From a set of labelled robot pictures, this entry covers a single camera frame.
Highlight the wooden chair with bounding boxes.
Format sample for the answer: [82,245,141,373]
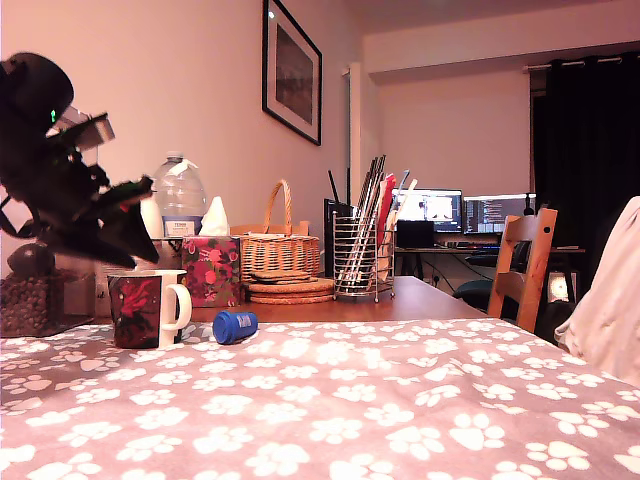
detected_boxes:
[488,208,559,334]

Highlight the pale grey camera box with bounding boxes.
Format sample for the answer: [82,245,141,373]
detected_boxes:
[45,110,117,150]

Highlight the black router with antennas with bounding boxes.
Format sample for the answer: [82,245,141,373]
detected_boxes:
[323,168,360,279]

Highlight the dark desk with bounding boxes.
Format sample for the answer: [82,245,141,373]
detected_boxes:
[394,243,587,296]

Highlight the grey utensil handle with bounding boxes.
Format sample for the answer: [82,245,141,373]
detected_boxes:
[394,169,412,214]

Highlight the pale wooden utensil handle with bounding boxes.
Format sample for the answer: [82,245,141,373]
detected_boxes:
[390,178,420,227]

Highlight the white tissue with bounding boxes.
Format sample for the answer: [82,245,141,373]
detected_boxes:
[199,196,232,238]

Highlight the small black box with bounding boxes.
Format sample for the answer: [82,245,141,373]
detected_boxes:
[396,220,436,250]

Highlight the dark brown scoop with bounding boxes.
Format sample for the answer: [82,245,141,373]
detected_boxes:
[6,243,55,279]

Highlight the blue coffee capsule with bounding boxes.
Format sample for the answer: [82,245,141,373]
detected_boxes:
[212,309,259,346]

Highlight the chrome wire utensil rack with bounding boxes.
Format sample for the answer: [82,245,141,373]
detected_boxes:
[332,209,397,305]

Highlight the dark green office chair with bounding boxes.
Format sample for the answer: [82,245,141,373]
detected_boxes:
[453,279,495,314]

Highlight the white mug with red flowers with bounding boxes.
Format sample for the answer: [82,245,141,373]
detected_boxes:
[107,269,194,350]

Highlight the backlit keyboard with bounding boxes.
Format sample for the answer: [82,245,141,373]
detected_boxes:
[434,238,502,250]

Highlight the red flat utensil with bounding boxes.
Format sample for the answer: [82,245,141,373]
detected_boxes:
[378,173,398,241]

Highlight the black framed picture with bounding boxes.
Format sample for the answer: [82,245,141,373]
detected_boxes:
[262,0,324,147]

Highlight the computer case with lit fan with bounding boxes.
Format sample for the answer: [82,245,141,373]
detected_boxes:
[547,271,578,305]

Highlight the white curtain rod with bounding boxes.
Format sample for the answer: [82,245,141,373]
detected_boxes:
[523,54,630,75]

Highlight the dark metal rod utensil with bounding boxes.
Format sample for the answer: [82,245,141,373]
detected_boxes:
[350,157,378,281]
[345,154,388,294]

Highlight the floral tissue box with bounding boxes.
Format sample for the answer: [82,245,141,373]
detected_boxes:
[180,235,243,309]

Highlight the square cork coasters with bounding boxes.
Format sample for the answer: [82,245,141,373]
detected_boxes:
[250,269,313,285]

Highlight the white slim bottle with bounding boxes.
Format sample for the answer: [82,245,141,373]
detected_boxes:
[144,197,165,240]

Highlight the grey paw-print cloth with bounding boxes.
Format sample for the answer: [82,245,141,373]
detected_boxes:
[0,318,640,480]

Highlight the beige garment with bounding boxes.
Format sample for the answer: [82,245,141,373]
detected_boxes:
[553,196,640,389]

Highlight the large clear water bottle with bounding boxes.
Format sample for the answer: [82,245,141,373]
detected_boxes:
[151,151,209,238]

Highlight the monitor with bright screen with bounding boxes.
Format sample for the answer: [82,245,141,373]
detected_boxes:
[392,188,464,234]

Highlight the round cork trivet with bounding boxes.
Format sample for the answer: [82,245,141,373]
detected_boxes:
[244,277,336,297]
[248,292,336,306]

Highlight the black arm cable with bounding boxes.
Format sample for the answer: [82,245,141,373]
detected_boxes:
[0,193,45,239]

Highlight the brown pellets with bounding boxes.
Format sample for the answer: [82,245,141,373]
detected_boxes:
[0,272,76,337]

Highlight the monitor with dark screen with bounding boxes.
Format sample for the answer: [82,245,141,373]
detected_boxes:
[463,193,537,236]

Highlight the black curtain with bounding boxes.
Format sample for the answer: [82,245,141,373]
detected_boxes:
[530,52,640,346]

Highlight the wicker basket with handle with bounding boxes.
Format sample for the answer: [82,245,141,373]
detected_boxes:
[229,179,322,285]

